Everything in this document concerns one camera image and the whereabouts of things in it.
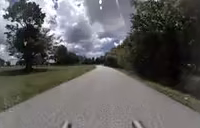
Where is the tall dark tree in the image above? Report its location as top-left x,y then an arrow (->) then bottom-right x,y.
2,0 -> 57,73

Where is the wide grass field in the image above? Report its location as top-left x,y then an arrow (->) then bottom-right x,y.
0,64 -> 97,118

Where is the robot's own part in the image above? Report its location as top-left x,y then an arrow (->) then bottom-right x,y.
61,120 -> 72,128
131,119 -> 144,128

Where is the grey asphalt road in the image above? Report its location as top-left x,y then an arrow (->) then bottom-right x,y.
0,64 -> 200,128

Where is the wood of dark trees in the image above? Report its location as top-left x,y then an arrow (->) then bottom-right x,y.
102,0 -> 200,101

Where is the grass verge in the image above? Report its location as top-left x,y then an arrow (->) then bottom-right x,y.
116,67 -> 200,119

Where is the row of distant trees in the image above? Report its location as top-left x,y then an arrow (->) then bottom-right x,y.
52,44 -> 106,66

